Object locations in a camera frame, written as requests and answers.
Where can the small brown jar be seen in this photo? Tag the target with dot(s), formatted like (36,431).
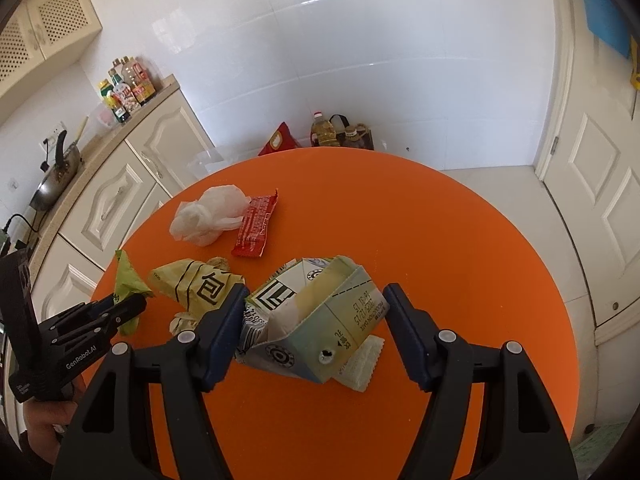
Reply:
(354,135)

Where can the green plastic bag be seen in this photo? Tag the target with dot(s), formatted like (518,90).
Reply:
(127,285)

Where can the red snack bag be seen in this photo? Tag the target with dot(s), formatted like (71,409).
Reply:
(277,140)

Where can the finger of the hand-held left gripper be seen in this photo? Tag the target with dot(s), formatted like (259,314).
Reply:
(80,316)
(125,315)

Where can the blue apron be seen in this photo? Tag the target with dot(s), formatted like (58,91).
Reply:
(602,10)

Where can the white serrated edge wrapper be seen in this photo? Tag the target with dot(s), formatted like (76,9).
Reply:
(362,367)

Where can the white printed milk carton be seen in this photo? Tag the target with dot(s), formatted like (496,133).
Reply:
(310,320)

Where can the yellow cooking oil bottle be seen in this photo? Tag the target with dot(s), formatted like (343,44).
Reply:
(323,132)

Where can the brown cardboard box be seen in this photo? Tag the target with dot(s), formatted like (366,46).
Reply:
(367,140)

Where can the person's left hand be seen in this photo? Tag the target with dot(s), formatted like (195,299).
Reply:
(47,425)

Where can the white wall socket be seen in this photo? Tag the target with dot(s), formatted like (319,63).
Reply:
(54,135)

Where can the red snack wrapper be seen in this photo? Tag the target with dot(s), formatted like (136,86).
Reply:
(255,225)

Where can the white panel door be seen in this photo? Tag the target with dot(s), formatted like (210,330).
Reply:
(600,185)

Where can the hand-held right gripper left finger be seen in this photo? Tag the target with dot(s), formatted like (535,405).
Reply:
(225,340)

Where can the small crumpled white film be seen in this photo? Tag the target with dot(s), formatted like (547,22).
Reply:
(182,322)

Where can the green floor mat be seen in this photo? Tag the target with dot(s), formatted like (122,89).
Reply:
(600,445)

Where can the cluster of condiment bottles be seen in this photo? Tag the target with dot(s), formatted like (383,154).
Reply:
(132,92)

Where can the clear plastic container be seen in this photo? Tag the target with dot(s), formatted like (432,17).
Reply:
(103,116)

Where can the crumpled white plastic bag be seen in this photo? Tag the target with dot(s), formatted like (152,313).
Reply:
(205,215)

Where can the cream lower cabinets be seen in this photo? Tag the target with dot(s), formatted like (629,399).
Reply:
(115,200)

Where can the yellow printed wrapper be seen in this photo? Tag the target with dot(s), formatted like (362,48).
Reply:
(195,285)

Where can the cream lattice door cabinet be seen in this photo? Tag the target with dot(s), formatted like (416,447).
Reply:
(55,20)

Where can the beige stone countertop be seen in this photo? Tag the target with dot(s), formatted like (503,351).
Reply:
(100,145)

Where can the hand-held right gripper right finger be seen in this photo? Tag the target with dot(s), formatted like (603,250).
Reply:
(407,340)

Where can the grey apron with yellow trim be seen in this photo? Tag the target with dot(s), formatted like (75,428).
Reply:
(635,65)

